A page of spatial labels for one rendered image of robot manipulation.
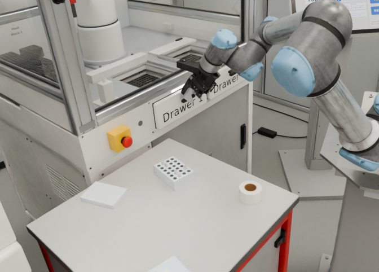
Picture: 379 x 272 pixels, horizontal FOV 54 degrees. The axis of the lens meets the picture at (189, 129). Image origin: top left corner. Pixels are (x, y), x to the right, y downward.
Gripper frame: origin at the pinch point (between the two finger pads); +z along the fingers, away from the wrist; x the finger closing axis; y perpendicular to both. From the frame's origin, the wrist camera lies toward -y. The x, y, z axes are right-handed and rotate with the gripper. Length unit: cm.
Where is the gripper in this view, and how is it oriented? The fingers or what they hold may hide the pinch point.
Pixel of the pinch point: (185, 95)
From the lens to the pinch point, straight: 150.4
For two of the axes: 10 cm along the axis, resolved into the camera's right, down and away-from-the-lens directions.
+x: 6.7, -4.2, 6.1
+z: -3.7, 5.3, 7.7
